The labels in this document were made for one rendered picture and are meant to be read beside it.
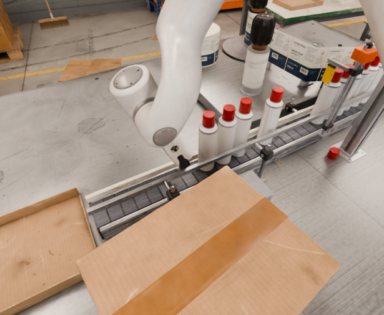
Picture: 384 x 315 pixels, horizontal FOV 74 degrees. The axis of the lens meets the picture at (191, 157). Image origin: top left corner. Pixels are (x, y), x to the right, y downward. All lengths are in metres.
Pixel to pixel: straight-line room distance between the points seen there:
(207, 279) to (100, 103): 0.97
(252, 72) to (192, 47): 0.62
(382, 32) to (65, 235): 0.78
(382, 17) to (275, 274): 0.35
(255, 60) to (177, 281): 0.85
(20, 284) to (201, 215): 0.52
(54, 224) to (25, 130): 0.48
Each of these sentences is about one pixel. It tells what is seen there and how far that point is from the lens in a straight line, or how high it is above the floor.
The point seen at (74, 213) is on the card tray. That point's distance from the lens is 0.83.
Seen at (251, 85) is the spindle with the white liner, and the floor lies 0.93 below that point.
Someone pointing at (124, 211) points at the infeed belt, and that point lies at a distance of 0.73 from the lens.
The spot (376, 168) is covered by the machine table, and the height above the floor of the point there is 0.83.
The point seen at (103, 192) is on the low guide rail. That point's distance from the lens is 0.74.
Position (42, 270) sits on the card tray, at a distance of 0.79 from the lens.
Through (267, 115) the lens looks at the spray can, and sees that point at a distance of 0.82.
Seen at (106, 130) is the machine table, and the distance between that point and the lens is 1.06.
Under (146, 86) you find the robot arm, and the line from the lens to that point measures 0.49.
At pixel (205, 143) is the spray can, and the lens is 0.70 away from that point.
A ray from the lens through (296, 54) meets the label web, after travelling 1.22.
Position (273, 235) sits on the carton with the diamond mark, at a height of 1.12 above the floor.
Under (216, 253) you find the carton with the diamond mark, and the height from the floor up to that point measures 1.12.
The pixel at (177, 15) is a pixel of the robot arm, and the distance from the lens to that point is 0.47.
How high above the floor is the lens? 1.49
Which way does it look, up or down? 47 degrees down
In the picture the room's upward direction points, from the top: straight up
